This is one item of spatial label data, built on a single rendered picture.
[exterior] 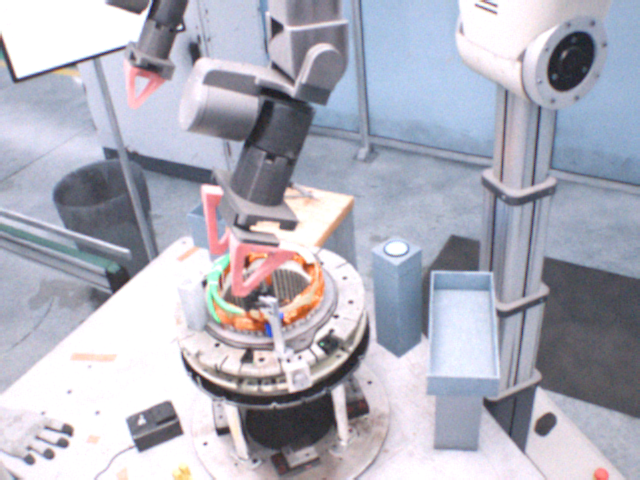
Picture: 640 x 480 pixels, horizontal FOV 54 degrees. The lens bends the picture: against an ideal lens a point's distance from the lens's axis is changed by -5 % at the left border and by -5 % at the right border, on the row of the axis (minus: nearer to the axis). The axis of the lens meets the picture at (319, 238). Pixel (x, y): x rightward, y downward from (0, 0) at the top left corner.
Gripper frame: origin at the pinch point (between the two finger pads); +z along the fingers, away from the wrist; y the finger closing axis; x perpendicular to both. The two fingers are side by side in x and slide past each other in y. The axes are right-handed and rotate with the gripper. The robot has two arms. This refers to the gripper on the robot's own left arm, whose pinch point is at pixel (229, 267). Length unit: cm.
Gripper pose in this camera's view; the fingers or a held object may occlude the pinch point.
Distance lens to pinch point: 72.5
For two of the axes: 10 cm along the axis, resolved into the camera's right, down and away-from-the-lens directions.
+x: 8.4, 1.1, 5.2
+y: 4.0, 5.1, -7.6
